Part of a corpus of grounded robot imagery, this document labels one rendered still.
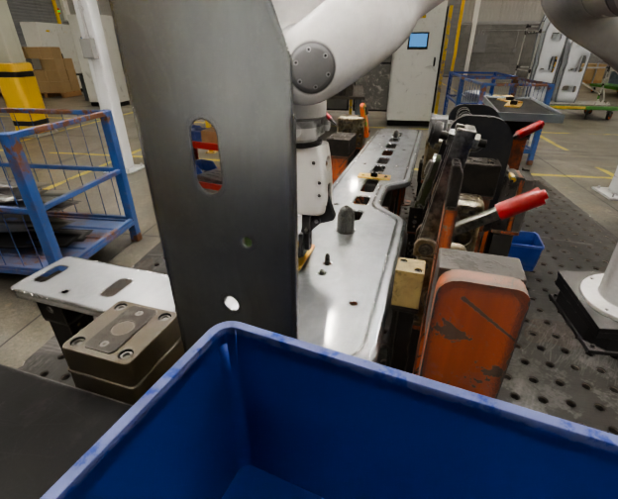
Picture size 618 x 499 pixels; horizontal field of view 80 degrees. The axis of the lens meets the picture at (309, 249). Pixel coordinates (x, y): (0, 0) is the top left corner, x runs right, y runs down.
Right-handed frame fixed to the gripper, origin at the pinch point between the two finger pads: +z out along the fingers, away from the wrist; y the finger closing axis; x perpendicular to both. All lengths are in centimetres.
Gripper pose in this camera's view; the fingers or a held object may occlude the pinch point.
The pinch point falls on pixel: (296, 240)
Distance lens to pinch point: 57.5
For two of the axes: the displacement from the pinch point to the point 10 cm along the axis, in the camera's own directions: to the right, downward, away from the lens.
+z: 0.0, 8.8, 4.7
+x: -3.0, 4.5, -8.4
